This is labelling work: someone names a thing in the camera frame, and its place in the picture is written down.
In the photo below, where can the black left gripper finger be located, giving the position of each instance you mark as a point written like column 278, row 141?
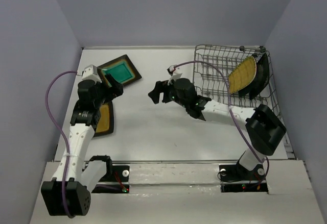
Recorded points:
column 102, row 74
column 115, row 88

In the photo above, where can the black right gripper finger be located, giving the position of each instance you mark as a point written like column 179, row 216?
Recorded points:
column 160, row 87
column 157, row 97

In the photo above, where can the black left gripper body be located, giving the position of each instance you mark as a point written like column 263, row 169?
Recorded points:
column 103, row 94

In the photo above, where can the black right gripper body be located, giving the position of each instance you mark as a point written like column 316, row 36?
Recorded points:
column 173, row 95

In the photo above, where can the black plate with green centre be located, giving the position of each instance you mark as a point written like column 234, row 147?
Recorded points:
column 122, row 69

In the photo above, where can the green yellow woven-pattern plate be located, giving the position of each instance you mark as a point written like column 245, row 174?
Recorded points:
column 242, row 75

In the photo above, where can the black floral square plate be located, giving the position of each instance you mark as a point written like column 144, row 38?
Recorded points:
column 261, row 79

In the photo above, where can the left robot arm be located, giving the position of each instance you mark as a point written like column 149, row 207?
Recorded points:
column 68, row 193

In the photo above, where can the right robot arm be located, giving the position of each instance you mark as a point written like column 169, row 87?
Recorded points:
column 264, row 129

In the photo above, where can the black plate with yellow centre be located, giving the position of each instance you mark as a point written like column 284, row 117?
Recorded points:
column 106, row 122

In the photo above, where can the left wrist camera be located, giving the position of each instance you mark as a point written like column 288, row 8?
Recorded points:
column 91, row 73

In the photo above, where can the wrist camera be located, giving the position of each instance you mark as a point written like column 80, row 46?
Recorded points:
column 91, row 73
column 174, row 73

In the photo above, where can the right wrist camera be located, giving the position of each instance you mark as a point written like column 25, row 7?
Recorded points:
column 174, row 73

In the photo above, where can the grey wire dish rack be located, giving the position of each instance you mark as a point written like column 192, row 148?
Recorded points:
column 217, row 62

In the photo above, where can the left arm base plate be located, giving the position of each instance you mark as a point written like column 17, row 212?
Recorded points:
column 115, row 183

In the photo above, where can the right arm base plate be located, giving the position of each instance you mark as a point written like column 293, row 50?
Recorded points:
column 235, row 179

